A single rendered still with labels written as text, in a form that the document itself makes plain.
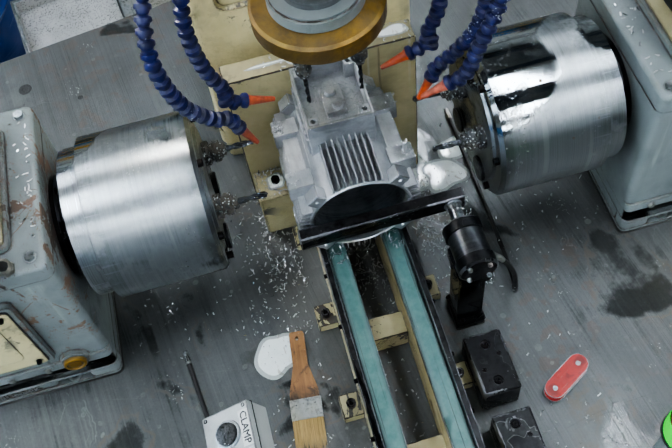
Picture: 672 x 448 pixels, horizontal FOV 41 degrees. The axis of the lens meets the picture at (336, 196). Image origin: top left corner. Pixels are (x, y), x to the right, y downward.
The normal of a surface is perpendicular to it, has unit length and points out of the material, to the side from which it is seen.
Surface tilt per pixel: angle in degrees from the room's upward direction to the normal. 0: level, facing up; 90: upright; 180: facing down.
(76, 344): 90
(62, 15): 0
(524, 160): 73
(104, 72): 0
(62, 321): 90
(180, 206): 43
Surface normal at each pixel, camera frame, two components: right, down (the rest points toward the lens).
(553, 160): 0.23, 0.71
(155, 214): 0.11, 0.16
